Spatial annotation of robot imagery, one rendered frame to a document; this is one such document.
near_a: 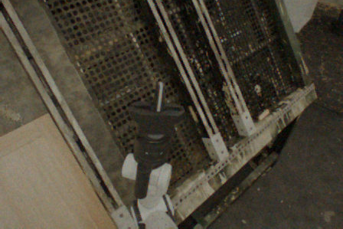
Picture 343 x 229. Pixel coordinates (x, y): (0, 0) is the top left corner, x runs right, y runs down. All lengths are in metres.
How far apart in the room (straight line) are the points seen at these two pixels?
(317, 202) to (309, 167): 0.32
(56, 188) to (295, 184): 1.94
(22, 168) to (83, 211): 0.27
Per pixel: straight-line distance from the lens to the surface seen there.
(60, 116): 0.99
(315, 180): 2.61
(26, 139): 1.04
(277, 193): 2.41
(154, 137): 0.61
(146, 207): 0.90
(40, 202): 1.08
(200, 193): 1.30
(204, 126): 1.25
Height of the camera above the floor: 2.02
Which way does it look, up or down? 45 degrees down
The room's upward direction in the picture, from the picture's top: straight up
